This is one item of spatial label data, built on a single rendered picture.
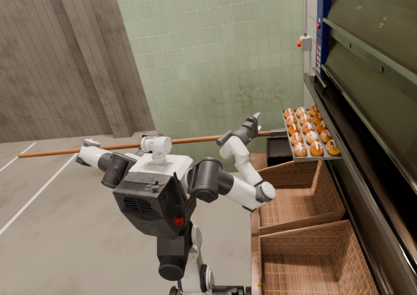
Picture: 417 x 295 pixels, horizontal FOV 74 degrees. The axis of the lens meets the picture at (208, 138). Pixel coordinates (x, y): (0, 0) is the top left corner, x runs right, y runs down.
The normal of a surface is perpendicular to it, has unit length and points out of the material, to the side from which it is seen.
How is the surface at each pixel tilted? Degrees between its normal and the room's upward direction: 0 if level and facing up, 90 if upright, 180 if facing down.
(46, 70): 90
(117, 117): 90
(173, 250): 45
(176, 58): 90
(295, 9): 90
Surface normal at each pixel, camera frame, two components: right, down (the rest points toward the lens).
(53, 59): -0.14, 0.52
